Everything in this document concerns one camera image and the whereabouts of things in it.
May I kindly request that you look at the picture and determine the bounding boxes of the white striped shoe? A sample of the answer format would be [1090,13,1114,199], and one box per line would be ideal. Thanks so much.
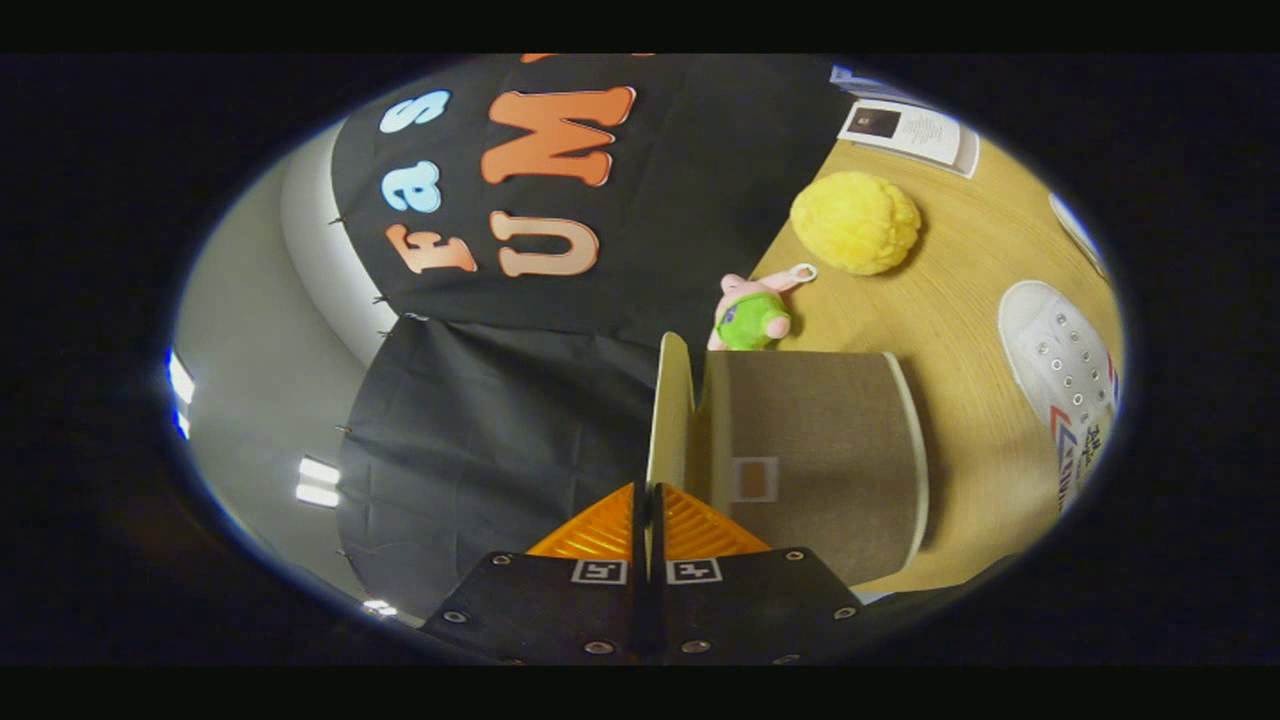
[1047,191,1111,283]
[998,280,1123,516]

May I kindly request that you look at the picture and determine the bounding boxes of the blue book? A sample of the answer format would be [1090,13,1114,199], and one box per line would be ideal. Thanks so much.
[828,65,936,109]

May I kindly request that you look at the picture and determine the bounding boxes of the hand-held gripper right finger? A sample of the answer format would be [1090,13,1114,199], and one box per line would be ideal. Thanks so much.
[648,482,867,666]

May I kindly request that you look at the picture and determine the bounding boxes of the pink and green plush toy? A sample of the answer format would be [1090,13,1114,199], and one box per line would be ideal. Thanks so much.
[706,263,819,353]

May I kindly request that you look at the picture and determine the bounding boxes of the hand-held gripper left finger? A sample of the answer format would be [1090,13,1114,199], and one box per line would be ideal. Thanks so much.
[420,482,642,666]

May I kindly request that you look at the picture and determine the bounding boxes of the beige fabric storage box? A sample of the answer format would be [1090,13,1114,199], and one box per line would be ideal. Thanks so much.
[645,331,931,589]

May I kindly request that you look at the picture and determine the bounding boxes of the white book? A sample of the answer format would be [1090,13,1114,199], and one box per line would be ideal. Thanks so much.
[836,98,983,181]

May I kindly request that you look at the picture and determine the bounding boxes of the yellow plush toy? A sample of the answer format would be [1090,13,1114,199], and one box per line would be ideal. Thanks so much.
[789,170,923,277]

